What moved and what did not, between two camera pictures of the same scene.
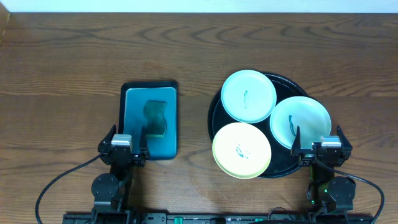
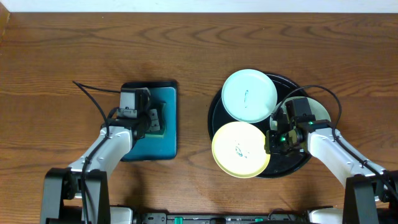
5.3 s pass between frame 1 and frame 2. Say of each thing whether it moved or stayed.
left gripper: moved
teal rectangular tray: stayed
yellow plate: stayed
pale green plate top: stayed
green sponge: stayed
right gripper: moved
